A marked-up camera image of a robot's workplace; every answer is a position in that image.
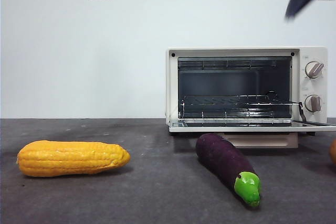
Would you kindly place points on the oven door with glass window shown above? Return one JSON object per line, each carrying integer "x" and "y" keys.
{"x": 236, "y": 129}

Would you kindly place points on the purple eggplant with green stem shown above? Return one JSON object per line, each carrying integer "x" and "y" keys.
{"x": 223, "y": 158}

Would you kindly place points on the white Toshiba toaster oven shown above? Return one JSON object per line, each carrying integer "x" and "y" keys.
{"x": 236, "y": 51}

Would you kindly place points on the beige oven knob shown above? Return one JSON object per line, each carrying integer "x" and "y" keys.
{"x": 313, "y": 102}
{"x": 314, "y": 70}

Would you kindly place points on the orange round fruit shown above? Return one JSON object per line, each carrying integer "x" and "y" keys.
{"x": 334, "y": 152}

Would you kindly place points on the yellow corn cob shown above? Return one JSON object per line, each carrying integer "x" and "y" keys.
{"x": 67, "y": 159}

